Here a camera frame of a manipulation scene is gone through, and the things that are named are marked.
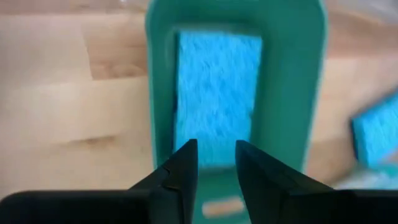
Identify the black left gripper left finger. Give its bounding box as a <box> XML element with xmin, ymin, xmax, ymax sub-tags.
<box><xmin>130</xmin><ymin>139</ymin><xmax>199</xmax><ymax>224</ymax></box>

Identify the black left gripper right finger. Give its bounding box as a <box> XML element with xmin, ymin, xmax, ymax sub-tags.
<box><xmin>234</xmin><ymin>139</ymin><xmax>333</xmax><ymax>224</ymax></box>

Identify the blue sponge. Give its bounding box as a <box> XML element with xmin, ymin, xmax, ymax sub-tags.
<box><xmin>174</xmin><ymin>29</ymin><xmax>264</xmax><ymax>169</ymax></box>
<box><xmin>350</xmin><ymin>93</ymin><xmax>398</xmax><ymax>170</ymax></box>

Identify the small green rectangular tray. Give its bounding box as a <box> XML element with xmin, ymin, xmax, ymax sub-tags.
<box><xmin>144</xmin><ymin>0</ymin><xmax>327</xmax><ymax>224</ymax></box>

